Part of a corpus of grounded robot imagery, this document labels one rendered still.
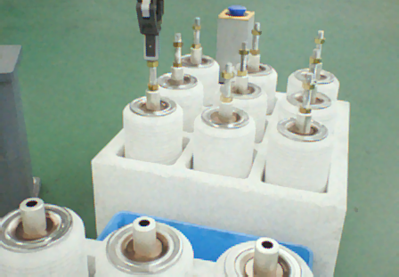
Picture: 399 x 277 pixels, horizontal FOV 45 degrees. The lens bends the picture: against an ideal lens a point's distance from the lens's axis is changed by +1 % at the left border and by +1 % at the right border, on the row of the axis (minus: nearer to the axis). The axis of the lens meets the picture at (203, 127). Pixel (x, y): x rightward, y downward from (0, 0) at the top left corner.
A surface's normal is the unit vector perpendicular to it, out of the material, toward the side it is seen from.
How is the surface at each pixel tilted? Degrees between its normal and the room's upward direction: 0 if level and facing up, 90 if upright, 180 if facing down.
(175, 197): 90
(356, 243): 0
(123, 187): 90
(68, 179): 0
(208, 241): 88
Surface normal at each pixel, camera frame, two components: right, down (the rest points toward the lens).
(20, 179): 0.85, 0.26
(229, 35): -0.27, 0.43
